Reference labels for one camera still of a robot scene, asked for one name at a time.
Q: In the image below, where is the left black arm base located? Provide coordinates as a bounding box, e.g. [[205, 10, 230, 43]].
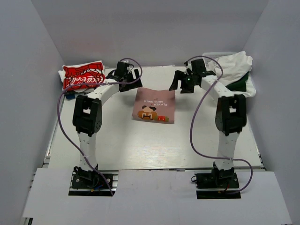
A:
[[68, 166, 118, 197]]

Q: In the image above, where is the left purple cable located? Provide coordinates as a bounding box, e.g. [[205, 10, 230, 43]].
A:
[[57, 58, 143, 195]]

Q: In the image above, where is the folded blue t shirt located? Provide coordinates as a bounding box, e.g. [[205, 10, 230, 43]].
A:
[[64, 92, 77, 100]]

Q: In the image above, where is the folded red coca-cola t shirt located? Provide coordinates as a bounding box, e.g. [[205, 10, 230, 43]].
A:
[[58, 60, 105, 91]]

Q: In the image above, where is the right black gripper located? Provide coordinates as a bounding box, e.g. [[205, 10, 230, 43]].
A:
[[169, 70, 198, 94]]

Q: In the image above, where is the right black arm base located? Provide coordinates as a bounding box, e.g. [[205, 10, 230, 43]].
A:
[[191, 173, 241, 200]]

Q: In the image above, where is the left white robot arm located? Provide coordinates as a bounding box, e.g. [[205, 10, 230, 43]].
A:
[[72, 61, 143, 187]]

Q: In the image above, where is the pink t shirt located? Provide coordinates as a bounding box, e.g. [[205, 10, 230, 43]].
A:
[[132, 87, 175, 124]]

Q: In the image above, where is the white plastic basket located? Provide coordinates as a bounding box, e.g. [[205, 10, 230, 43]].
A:
[[203, 52, 236, 59]]

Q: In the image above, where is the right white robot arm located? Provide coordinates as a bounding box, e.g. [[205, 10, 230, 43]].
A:
[[169, 57, 247, 187]]

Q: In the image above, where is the purple cable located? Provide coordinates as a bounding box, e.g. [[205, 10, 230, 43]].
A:
[[57, 58, 143, 195], [184, 55, 254, 193]]

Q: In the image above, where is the green and white t shirt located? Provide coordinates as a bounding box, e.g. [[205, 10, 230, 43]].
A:
[[226, 72, 256, 98]]

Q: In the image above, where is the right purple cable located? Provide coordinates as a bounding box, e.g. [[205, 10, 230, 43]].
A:
[[184, 55, 254, 193]]

